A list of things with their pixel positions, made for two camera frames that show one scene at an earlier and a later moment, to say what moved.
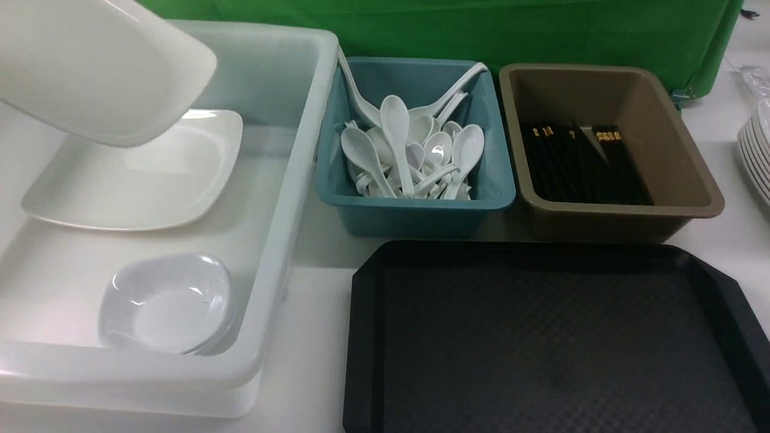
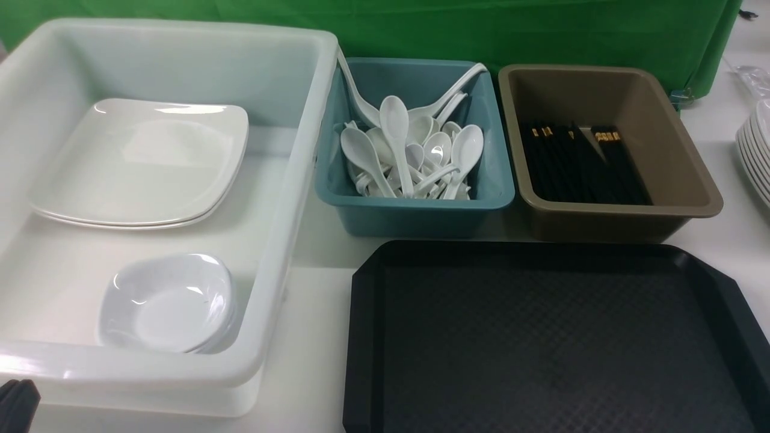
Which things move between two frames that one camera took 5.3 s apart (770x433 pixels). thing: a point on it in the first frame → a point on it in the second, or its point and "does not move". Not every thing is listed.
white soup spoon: [395, 118] does not move
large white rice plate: [98, 68] → [132, 164]
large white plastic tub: [54, 358] does not move
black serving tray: [491, 336] does not move
